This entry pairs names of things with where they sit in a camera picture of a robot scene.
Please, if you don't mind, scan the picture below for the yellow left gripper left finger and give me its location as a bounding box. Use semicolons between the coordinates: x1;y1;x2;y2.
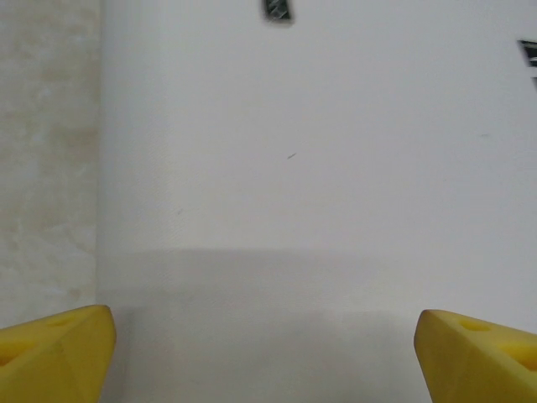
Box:
0;305;118;403

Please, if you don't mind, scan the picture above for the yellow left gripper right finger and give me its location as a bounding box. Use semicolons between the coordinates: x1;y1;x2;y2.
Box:
414;309;537;403

